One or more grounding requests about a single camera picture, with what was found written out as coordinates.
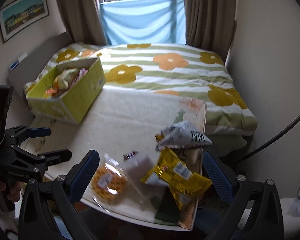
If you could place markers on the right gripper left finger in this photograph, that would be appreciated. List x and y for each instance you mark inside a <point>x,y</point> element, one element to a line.
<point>36,220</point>

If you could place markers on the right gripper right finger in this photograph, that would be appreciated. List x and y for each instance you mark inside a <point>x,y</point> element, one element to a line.
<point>265,220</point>

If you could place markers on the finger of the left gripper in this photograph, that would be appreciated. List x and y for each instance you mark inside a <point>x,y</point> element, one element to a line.
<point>18,134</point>
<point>48,159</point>

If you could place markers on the round waffle cookie pack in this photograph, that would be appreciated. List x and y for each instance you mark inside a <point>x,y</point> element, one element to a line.
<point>109,181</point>

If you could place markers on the orange snack bag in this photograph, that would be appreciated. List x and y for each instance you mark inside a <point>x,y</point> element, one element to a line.
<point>52,93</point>

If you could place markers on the potato chips bag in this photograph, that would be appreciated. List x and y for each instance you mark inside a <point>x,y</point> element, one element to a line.
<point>66,78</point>

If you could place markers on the yellow snack bag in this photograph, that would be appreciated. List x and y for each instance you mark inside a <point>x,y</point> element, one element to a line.
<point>184,185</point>

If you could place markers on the pink snack bag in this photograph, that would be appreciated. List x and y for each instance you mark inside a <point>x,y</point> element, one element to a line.
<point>82,72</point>

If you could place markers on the dark green snack pack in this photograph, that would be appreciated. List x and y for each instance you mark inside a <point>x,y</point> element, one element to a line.
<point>168,210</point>

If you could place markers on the white green chips bag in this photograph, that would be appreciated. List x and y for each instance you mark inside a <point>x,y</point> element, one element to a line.
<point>181,135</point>

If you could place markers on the small blue candy bar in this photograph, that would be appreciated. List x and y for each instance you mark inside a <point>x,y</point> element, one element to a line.
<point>130,155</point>

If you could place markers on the person's left hand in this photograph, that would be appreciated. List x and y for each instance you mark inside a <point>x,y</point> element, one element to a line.
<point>15,190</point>

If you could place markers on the yellow-green cardboard box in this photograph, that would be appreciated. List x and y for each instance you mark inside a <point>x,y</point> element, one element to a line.
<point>73,103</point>

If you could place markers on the grey headboard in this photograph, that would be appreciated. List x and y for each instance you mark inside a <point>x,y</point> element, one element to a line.
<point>33,64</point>

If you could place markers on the clear grey snack pack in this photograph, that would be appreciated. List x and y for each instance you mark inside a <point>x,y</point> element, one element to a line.
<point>138,167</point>

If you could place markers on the cream floral mattress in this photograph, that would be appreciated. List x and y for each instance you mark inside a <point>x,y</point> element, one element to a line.
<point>121,121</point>

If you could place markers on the white lint roller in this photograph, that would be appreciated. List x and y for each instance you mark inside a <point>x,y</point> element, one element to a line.
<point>17,61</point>

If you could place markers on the framed landscape picture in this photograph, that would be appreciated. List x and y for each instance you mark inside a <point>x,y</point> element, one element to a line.
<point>19,14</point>

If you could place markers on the left brown curtain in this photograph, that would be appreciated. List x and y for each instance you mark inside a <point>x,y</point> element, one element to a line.
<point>82,20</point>

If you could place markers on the brown curtain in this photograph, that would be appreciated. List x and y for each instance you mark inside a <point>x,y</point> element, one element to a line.
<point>82,20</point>
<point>210,25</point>

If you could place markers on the floral striped quilt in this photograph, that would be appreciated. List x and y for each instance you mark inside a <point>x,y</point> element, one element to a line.
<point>173,69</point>

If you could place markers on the light blue hanging cloth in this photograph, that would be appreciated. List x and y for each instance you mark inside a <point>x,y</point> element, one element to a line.
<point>144,21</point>

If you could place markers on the right brown curtain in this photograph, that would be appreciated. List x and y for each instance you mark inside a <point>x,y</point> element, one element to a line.
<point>210,25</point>

